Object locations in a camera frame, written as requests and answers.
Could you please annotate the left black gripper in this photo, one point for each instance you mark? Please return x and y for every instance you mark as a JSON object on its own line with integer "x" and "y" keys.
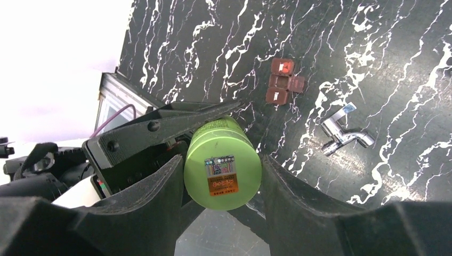
{"x": 131, "y": 152}

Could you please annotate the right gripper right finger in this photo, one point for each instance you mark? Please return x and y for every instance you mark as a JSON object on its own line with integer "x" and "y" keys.
{"x": 296, "y": 219}

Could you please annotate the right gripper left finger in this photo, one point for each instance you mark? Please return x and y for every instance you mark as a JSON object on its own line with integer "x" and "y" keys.
{"x": 146, "y": 218}

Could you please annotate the red pill organizer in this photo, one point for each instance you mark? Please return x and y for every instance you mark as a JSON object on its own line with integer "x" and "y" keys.
{"x": 282, "y": 81}

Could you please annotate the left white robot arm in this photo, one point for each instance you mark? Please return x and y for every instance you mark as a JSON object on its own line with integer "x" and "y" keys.
{"x": 50, "y": 170}

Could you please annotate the chrome faucet tap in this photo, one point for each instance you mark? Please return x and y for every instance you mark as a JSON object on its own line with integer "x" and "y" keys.
{"x": 339, "y": 135}

